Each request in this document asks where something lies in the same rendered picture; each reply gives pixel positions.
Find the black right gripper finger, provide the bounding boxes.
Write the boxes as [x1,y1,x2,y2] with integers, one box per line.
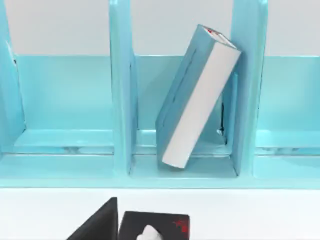
[65,196,119,240]

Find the black tissue box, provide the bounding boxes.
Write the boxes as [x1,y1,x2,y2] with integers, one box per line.
[117,211,192,240]

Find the light blue rack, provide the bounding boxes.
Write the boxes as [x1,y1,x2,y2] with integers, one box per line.
[0,0,320,190]

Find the light blue book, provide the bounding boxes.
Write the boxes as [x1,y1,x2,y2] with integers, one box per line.
[155,23,242,170]

